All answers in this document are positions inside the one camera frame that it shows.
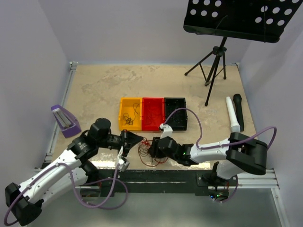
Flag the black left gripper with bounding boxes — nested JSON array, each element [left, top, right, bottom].
[[98, 129, 143, 157]]

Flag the black music stand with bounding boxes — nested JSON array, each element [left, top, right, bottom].
[[183, 0, 299, 106]]

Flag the red and black wires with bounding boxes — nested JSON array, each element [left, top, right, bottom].
[[137, 139, 169, 167]]

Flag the aluminium table frame rail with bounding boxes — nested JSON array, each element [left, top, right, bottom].
[[41, 61, 78, 167]]

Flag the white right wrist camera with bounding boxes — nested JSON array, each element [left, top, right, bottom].
[[160, 123, 173, 139]]

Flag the yellow plastic bin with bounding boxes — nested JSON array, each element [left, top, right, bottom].
[[118, 97, 142, 131]]

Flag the black plastic bin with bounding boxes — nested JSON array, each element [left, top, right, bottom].
[[164, 97, 188, 131]]

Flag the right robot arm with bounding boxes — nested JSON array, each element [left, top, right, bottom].
[[148, 132, 268, 186]]

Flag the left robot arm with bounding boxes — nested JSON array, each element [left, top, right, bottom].
[[4, 118, 143, 227]]

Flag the red plastic bin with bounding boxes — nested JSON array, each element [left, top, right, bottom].
[[142, 97, 165, 131]]

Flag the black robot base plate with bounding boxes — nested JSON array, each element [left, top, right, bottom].
[[70, 168, 239, 197]]

